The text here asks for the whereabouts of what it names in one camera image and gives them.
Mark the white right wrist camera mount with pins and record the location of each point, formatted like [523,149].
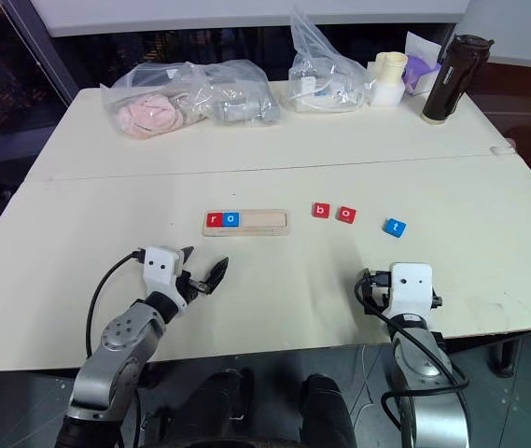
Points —
[409,294]

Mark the purple and white box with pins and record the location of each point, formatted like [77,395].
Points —
[421,70]

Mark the plastic bag with white items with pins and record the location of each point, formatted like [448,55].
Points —
[321,79]

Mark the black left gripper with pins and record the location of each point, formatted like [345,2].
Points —
[195,285]

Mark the white and cream plastic container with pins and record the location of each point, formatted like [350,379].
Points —
[386,91]

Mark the red letter tile b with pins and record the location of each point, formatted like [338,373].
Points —
[320,210]

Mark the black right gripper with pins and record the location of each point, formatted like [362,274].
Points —
[383,291]

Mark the dark rounded shape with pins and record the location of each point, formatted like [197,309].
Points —
[328,410]

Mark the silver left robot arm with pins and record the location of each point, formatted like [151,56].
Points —
[120,336]

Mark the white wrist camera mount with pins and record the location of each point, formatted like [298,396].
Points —
[409,294]
[160,275]

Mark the dark metal frame post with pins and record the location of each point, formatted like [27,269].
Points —
[45,46]

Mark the red letter tile o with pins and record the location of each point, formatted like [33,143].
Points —
[346,214]

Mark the blue letter tile t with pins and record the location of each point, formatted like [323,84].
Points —
[395,228]

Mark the plastic bag with grey items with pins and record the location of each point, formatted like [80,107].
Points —
[241,102]

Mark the plastic bag with pink plush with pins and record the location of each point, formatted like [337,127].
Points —
[148,114]

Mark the black drinking bottle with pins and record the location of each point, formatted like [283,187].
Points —
[447,84]

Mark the red letter tile r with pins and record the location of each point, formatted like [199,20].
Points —
[214,219]

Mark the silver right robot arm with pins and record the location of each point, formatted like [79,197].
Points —
[437,415]

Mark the wooden letter tray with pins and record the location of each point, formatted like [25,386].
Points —
[265,219]

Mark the blue letter tile o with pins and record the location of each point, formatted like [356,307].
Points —
[231,219]

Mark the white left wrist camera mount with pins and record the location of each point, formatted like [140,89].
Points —
[160,275]

